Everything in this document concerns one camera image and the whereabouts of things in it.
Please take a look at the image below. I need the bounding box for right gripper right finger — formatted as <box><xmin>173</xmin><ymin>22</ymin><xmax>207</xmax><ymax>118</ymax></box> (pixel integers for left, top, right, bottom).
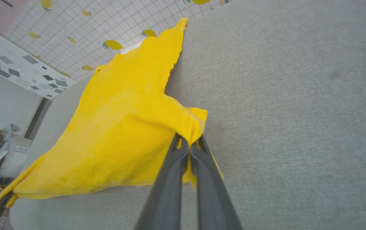
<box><xmin>190</xmin><ymin>136</ymin><xmax>243</xmax><ymax>230</ymax></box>

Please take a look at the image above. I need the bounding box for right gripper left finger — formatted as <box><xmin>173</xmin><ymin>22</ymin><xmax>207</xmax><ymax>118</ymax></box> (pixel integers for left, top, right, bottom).
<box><xmin>134</xmin><ymin>134</ymin><xmax>189</xmax><ymax>230</ymax></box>

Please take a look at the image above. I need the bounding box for yellow shirt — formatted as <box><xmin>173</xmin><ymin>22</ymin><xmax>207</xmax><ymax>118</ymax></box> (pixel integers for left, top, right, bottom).
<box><xmin>0</xmin><ymin>18</ymin><xmax>224</xmax><ymax>208</ymax></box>

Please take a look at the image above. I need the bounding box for light blue cloth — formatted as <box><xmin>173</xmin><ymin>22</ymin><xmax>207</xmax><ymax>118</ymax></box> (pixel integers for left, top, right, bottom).
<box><xmin>0</xmin><ymin>124</ymin><xmax>21</xmax><ymax>150</ymax></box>

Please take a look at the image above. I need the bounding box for white laundry basket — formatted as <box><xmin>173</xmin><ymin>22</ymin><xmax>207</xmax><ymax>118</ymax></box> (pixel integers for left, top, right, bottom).
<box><xmin>0</xmin><ymin>134</ymin><xmax>33</xmax><ymax>179</ymax></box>

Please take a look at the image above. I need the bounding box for grey diamond print partition panel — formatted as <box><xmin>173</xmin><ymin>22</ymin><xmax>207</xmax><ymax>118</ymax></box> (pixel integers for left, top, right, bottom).
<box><xmin>0</xmin><ymin>22</ymin><xmax>77</xmax><ymax>100</ymax></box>

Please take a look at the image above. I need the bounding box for lemon print partition panel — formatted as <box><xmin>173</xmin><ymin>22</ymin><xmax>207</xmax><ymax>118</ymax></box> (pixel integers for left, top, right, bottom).
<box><xmin>0</xmin><ymin>0</ymin><xmax>233</xmax><ymax>80</ymax></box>

